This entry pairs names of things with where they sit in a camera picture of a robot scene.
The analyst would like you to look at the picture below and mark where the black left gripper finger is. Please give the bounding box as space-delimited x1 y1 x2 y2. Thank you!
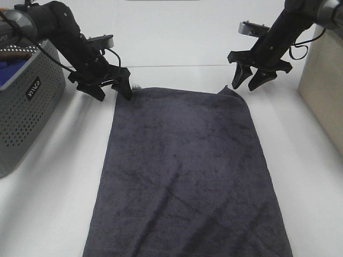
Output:
111 77 132 101
77 83 105 101

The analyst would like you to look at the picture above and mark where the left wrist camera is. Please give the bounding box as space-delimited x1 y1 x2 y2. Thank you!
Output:
87 34 114 49

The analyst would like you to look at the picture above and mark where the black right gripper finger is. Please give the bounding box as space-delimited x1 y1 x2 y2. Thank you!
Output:
248 70 277 91
232 63 252 89

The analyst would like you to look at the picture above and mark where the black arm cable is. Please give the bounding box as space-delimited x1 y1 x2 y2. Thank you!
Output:
0 10 122 81
288 26 326 61

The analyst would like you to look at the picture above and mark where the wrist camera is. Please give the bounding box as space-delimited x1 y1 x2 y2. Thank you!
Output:
238 21 270 37
87 34 114 49

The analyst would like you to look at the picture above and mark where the dark grey towel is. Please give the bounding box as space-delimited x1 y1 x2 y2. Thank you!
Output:
83 87 293 256

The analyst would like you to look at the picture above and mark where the brown cloth in basket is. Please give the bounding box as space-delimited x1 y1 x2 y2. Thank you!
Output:
0 51 32 60

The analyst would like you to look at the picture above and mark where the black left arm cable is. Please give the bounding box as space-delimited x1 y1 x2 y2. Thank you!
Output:
0 10 122 81

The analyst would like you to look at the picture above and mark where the blue towel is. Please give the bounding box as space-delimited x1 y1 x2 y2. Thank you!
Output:
0 58 27 87

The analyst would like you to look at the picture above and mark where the beige fabric storage box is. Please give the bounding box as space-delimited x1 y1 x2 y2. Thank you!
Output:
298 30 342 153

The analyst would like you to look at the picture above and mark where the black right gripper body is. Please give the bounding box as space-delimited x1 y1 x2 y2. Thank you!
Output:
227 42 293 73

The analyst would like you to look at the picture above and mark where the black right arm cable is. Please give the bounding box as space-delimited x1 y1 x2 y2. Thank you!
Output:
288 26 326 61

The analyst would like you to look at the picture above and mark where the grey perforated plastic basket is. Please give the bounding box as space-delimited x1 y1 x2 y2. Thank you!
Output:
1 41 66 177

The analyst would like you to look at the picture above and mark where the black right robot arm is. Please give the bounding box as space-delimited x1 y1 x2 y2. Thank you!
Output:
227 1 342 90

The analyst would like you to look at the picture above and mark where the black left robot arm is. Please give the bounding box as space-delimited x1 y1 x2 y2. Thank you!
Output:
1 1 132 101

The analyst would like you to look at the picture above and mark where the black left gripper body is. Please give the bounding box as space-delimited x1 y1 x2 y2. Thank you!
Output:
68 43 130 86

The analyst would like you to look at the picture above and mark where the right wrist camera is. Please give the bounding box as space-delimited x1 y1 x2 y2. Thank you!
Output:
238 21 270 37

